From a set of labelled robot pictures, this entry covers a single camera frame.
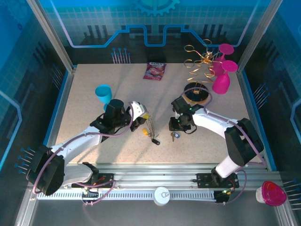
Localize blue plastic goblet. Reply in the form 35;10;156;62
95;84;113;111

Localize red purple candy bag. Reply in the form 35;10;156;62
143;62;167;81

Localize pink plastic goblet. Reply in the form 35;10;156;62
210;43;235;77
211;60;239;95

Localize silver tin can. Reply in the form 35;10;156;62
153;186;170;207

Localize white cup with pink lid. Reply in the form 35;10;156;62
255;180;288;207

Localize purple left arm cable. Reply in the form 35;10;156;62
32;107;135;195

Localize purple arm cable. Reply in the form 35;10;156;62
180;88;268;165
32;107;135;195

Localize gold wire glass rack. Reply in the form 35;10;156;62
183;39;224;105

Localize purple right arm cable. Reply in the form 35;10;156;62
180;88;268;165

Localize aluminium side rail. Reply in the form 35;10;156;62
236;70;297;226
14;67;78;226

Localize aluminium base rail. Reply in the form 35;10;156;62
56;162;282;192

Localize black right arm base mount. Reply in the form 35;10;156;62
196;173;240;189

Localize thin purple base cable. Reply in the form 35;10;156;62
81;180;118;207
215;169;248;206

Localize white slotted cable duct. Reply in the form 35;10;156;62
36;190;218;201

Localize aluminium frame post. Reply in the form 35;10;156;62
26;0;77;73
237;0;284;73

